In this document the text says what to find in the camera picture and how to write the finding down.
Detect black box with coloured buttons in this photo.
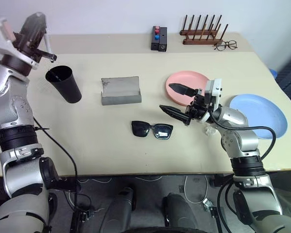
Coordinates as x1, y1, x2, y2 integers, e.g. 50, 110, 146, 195
150, 25, 161, 51

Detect plain black box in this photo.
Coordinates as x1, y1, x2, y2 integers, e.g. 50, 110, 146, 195
158, 27, 169, 53

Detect pink plate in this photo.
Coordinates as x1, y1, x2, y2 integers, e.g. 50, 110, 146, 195
165, 70, 210, 106

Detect dark rounded robot leg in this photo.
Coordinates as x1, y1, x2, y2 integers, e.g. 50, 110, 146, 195
103, 186, 137, 233
161, 193, 204, 231

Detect black table bracket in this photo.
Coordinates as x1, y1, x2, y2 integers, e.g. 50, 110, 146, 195
209, 174, 234, 188

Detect dark thin-framed clear eyeglasses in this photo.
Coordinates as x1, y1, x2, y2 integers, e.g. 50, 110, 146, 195
213, 40, 238, 52

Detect brown wooden peg rack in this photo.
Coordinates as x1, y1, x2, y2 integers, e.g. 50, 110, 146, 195
179, 14, 229, 46

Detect white floor cable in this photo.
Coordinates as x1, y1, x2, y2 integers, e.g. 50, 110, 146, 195
178, 175, 209, 204

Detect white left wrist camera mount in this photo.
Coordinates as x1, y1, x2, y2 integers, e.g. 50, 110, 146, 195
0, 17, 38, 71

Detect grey open glasses case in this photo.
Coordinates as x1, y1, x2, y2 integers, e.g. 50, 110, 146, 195
100, 75, 143, 106

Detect black sunglasses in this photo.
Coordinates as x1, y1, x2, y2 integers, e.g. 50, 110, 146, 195
131, 120, 174, 141

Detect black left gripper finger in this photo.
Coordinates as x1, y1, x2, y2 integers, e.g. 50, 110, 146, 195
20, 13, 48, 41
35, 49, 58, 62

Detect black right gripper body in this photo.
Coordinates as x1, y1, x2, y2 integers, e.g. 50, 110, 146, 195
185, 88, 209, 120

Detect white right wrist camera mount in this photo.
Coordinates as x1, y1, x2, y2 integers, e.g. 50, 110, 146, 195
204, 78, 224, 113

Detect black marker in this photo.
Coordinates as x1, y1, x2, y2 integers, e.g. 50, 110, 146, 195
48, 70, 62, 81

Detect black plastic cup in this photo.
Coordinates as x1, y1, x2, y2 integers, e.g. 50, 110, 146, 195
45, 65, 83, 105

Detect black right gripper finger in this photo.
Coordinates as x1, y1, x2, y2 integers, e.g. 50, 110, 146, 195
159, 104, 192, 127
168, 83, 200, 97

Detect clear plastic piece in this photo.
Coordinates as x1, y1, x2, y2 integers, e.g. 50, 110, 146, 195
203, 123, 218, 137

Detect white marker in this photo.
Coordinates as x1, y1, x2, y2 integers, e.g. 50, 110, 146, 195
43, 33, 52, 54

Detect blue plate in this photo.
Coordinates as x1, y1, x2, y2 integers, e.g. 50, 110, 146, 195
229, 94, 289, 140

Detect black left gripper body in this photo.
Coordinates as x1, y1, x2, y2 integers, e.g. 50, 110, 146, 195
13, 31, 43, 62

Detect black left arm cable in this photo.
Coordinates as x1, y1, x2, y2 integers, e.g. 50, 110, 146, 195
33, 117, 79, 214

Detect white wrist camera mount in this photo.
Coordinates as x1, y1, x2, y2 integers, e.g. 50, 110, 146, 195
204, 78, 224, 113
0, 17, 38, 71

